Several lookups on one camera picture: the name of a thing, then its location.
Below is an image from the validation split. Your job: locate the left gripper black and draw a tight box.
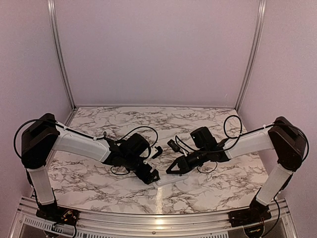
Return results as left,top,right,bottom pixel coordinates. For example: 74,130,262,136
123,153,160,184

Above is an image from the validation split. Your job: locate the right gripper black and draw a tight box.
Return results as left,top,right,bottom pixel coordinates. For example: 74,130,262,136
166,146,209,174

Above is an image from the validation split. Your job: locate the white remote control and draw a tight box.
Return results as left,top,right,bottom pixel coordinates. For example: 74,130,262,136
154,175,189,187

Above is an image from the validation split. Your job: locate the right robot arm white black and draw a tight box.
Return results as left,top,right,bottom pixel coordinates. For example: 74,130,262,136
166,117,310,222

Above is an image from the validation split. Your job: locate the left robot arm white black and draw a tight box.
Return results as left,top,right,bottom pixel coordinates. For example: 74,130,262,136
20,113,161,221

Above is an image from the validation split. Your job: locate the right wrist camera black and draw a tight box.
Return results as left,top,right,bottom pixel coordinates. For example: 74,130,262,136
167,139,186,155

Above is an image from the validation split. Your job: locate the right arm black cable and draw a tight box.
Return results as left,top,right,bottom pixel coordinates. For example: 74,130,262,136
174,115,310,174

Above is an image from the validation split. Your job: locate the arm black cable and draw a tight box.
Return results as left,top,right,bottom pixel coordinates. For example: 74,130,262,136
174,115,310,174
13,119,159,176

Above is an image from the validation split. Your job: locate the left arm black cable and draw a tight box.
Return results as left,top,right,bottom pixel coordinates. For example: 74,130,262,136
13,119,159,176

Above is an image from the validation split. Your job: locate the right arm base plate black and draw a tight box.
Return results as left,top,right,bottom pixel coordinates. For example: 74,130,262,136
228,208,272,227

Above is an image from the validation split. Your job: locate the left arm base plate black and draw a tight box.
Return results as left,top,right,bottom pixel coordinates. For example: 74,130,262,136
34,190,79,226

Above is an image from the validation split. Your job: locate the front aluminium rail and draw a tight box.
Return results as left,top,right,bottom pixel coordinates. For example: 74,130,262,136
8,197,298,238

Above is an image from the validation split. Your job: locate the right aluminium frame post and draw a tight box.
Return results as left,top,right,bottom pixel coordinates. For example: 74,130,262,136
234,0,267,112

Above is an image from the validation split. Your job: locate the aluminium frame post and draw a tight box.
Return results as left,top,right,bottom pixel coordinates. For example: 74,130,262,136
234,0,267,112
47,0,76,111

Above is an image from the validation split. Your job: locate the left aluminium frame post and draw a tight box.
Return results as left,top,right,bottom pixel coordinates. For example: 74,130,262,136
47,0,76,111

